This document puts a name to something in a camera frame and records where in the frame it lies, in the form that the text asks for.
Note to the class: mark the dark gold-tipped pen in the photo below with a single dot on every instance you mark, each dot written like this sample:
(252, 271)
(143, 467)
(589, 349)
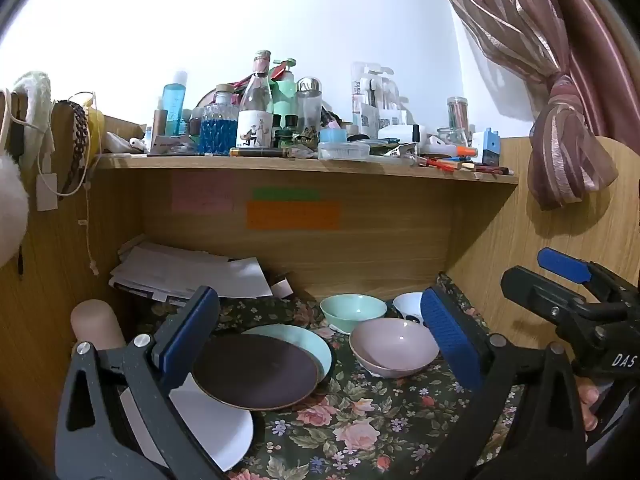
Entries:
(260, 152)

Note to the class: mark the orange white marker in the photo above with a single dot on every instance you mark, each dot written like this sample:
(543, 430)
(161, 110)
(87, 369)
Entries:
(457, 151)

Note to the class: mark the textured glass bottle blue liquid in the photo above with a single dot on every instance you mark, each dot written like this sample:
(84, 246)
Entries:
(219, 132)

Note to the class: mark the yellow headband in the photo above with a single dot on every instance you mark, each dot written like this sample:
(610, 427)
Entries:
(96, 120)

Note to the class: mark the white charger plug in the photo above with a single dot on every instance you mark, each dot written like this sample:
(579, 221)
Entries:
(47, 192)

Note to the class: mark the striped mauve curtain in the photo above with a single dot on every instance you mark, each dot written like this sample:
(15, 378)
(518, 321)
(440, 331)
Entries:
(565, 125)

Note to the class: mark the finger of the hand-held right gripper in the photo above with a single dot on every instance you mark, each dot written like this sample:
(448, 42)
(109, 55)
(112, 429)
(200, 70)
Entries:
(565, 265)
(540, 295)

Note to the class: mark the small white box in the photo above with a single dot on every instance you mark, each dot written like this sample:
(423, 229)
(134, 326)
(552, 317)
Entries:
(283, 287)

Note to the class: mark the brown braided headband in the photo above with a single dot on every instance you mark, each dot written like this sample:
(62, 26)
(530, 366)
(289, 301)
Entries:
(77, 135)

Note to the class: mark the white fuzzy headband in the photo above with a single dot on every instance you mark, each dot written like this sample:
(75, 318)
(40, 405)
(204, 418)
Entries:
(37, 100)

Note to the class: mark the brown plate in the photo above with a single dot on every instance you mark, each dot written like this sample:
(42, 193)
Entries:
(255, 370)

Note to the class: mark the mint green bowl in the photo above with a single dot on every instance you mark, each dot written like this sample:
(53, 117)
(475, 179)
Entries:
(350, 310)

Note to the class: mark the red pencil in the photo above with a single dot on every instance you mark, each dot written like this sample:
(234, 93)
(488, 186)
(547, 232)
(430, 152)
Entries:
(492, 171)

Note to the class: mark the green sticky note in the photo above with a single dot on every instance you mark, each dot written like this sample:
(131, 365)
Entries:
(286, 194)

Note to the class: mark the pink sticky note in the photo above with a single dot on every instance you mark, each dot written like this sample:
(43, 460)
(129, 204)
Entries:
(202, 191)

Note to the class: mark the dark floral tablecloth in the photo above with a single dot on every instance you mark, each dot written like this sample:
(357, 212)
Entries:
(360, 425)

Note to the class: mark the small glass jar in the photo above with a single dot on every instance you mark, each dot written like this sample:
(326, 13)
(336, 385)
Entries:
(452, 137)

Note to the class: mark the tall blue bottle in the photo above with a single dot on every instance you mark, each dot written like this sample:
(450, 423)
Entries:
(174, 105)

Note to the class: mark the green pump bottle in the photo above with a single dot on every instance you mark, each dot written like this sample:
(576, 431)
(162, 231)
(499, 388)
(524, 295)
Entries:
(284, 87)

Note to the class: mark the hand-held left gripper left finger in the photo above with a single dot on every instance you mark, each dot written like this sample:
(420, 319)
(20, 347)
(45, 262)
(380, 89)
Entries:
(192, 332)

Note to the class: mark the wooden desk hutch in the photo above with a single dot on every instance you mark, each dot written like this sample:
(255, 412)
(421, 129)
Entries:
(380, 245)

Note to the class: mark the clear tube of pens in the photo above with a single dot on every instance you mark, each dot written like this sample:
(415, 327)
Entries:
(457, 112)

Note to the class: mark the brown cardboard tube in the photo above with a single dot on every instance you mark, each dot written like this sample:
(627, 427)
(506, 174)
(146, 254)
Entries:
(160, 122)

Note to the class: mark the blue pencil sharpener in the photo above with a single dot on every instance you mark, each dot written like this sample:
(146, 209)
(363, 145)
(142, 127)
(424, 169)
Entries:
(486, 147)

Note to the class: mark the teal plate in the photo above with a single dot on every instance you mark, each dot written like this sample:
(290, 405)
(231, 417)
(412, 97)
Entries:
(312, 347)

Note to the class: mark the white rectangular device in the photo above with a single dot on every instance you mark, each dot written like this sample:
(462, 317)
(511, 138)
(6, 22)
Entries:
(397, 133)

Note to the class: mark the person's right hand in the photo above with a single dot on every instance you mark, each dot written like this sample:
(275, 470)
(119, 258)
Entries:
(590, 402)

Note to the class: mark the orange sticky note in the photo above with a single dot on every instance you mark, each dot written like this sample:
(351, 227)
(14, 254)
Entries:
(292, 216)

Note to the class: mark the white bowl with black spots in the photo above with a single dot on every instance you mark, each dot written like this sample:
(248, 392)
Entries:
(407, 305)

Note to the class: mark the clear plastic box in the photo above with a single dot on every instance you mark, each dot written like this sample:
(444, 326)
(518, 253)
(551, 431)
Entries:
(342, 151)

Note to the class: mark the white fluffy plush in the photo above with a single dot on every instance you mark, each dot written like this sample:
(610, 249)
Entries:
(10, 210)

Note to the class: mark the clear bottle silver cap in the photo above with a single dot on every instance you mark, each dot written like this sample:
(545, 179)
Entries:
(308, 105)

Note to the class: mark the white plate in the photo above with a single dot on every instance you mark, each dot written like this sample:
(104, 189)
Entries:
(215, 430)

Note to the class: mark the pink bowl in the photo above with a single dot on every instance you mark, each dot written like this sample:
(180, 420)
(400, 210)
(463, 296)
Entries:
(392, 347)

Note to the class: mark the light blue jar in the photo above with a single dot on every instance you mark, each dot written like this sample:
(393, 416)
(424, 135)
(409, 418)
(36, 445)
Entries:
(332, 136)

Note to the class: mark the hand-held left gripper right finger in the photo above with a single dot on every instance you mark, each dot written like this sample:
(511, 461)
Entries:
(447, 332)

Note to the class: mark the beige plastic cup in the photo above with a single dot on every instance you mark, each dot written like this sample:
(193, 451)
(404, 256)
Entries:
(95, 325)

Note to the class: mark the white packaged toiletries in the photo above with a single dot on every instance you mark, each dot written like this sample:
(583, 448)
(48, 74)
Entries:
(375, 100)

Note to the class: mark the stack of white papers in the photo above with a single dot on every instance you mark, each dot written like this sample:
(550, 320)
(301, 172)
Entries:
(190, 270)

